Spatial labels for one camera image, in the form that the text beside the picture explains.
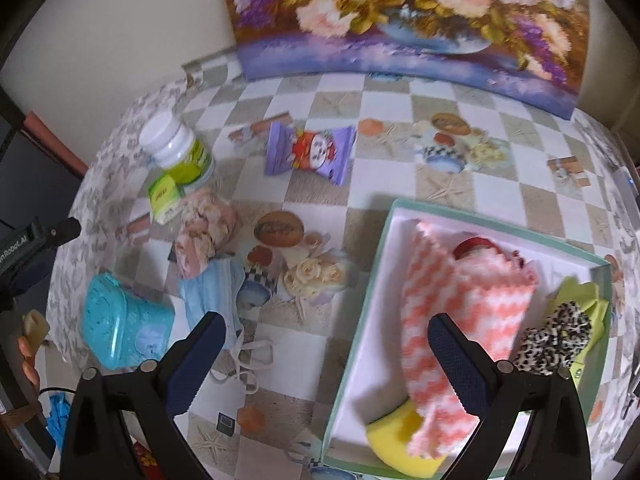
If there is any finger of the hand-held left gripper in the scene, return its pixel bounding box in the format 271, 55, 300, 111
42, 217, 82, 248

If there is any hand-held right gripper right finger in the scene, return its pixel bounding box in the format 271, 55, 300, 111
427, 313, 593, 480

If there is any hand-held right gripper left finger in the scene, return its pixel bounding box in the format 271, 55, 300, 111
60, 311, 228, 480

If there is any pink zigzag cloth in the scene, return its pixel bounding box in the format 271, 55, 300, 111
402, 220, 540, 460

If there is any leopard print scrunchie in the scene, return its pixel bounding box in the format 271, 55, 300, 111
515, 301, 593, 375

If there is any yellow sponge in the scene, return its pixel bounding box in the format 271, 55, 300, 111
366, 400, 451, 478

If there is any white tray with teal rim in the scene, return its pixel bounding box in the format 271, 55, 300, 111
320, 198, 612, 478

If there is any red plush toy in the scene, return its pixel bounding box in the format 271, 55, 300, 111
452, 237, 506, 261

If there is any lime green cloth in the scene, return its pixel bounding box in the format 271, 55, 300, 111
547, 277, 611, 396

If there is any person's left hand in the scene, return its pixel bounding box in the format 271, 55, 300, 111
17, 335, 43, 391

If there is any dark cabinet with brown edge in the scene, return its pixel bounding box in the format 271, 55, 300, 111
0, 110, 88, 226

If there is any blue face mask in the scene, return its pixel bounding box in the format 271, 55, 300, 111
179, 258, 276, 393

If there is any teal plastic container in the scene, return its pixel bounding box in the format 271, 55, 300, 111
82, 272, 176, 371

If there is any small green box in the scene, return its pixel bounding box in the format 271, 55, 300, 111
146, 174, 183, 225

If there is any pink floral cloth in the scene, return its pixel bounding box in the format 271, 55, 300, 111
174, 192, 237, 279

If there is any green bottle with white cap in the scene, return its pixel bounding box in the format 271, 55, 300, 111
139, 111, 217, 196

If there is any blue crumpled cloth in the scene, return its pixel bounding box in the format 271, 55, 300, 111
42, 392, 76, 453

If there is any purple snack packet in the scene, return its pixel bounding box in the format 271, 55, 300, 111
265, 121, 357, 187

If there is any white power strip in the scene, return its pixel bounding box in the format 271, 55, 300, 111
616, 164, 640, 196

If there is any checked printed tablecloth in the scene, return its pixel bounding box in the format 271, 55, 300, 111
45, 52, 640, 480

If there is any flower painting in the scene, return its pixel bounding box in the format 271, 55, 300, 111
218, 0, 591, 121

